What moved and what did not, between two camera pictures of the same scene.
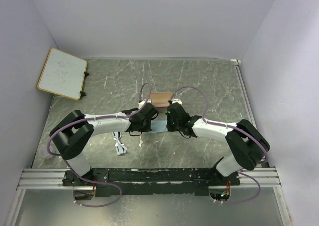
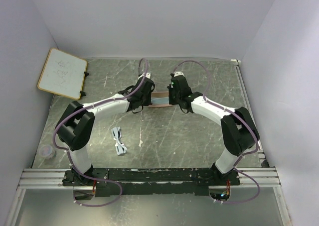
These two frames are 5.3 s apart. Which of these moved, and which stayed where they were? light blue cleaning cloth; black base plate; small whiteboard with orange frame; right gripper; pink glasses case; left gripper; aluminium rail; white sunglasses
Moved: light blue cleaning cloth; left gripper; right gripper
Stayed: small whiteboard with orange frame; aluminium rail; pink glasses case; white sunglasses; black base plate
